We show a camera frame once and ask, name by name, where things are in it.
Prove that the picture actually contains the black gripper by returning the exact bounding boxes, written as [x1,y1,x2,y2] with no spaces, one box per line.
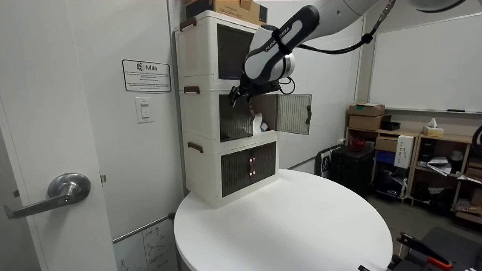
[229,76,280,106]

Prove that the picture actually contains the cabinet door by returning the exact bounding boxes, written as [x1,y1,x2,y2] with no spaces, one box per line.
[277,96,312,136]
[220,96,253,142]

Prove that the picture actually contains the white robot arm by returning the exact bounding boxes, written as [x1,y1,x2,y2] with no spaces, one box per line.
[229,0,396,106]

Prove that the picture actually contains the white object inside cabinet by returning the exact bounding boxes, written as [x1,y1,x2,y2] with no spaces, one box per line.
[251,114,269,136]

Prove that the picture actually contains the white three-tier storage cabinet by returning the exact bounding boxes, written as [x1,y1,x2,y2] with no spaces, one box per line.
[173,10,285,210]

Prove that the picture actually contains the cardboard box on cabinet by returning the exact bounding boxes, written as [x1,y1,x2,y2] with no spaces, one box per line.
[182,0,268,25]

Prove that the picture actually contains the white door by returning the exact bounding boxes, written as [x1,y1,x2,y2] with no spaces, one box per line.
[0,0,116,271]

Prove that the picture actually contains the cardboard box on shelf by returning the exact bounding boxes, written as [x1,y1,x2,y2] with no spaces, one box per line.
[346,105,385,132]

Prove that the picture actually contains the black bin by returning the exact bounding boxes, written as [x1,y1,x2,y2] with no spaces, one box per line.
[330,148,373,196]

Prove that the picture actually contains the white round table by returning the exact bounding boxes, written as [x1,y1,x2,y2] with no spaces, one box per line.
[173,171,393,271]

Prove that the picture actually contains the white box on shelf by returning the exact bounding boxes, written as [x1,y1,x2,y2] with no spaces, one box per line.
[394,136,414,169]

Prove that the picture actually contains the tissue box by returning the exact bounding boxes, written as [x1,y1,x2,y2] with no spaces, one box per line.
[422,118,444,136]

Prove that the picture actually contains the whiteboard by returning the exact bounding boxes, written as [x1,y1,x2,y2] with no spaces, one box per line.
[370,14,482,114]

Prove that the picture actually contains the wooden shelf unit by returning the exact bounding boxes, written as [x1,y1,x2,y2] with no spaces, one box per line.
[348,130,482,225]

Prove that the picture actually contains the black red tool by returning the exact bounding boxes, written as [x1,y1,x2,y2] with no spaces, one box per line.
[397,234,453,271]

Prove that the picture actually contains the white light switch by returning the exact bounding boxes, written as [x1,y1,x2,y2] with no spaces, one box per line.
[135,97,153,124]

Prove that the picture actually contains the white wall sign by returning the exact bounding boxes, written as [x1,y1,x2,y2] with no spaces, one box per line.
[122,59,172,93]

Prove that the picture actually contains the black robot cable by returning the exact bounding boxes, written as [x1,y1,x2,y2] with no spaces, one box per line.
[277,0,397,97]

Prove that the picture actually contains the silver door lever handle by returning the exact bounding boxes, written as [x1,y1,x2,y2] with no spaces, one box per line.
[4,172,90,221]

